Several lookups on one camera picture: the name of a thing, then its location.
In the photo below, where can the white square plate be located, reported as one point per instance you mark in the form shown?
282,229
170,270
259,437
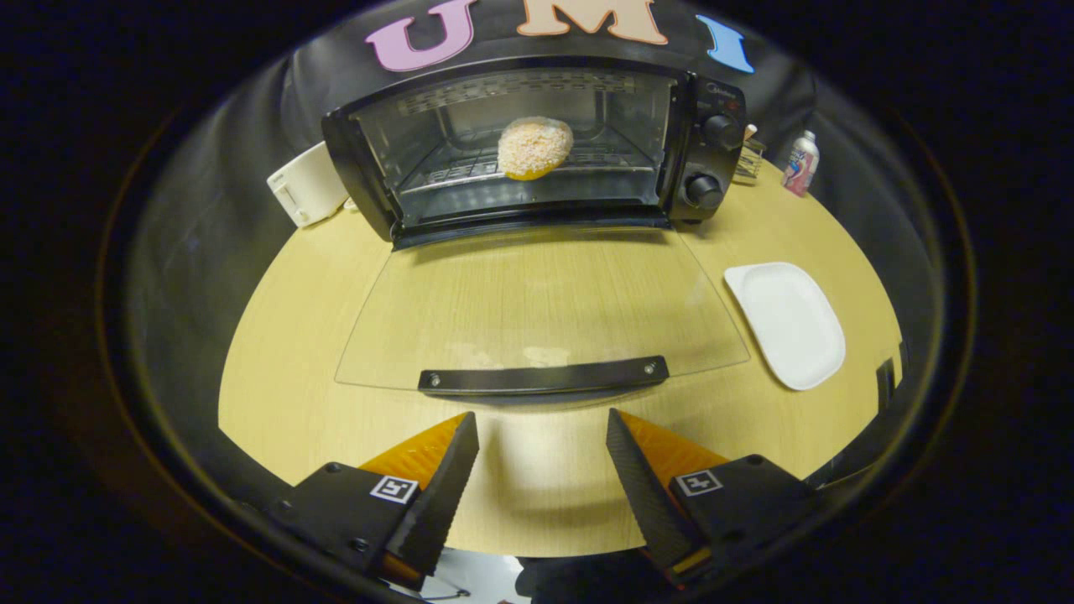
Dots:
789,323

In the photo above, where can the black table clamp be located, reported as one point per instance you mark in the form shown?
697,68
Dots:
885,386

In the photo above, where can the white and pink bottle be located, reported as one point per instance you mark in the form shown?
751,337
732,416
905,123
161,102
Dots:
801,166

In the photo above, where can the black toaster oven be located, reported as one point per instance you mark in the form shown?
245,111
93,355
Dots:
705,159

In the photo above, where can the sugar-coated cream donut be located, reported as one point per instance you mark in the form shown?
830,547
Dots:
534,147

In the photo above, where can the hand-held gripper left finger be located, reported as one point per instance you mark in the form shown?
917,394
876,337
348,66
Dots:
440,495

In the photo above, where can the white bread toaster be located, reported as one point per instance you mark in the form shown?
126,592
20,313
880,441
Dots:
309,189

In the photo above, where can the black backdrop cloth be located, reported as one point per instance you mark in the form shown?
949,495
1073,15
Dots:
252,126

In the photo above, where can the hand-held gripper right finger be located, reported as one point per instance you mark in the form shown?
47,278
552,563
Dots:
642,495

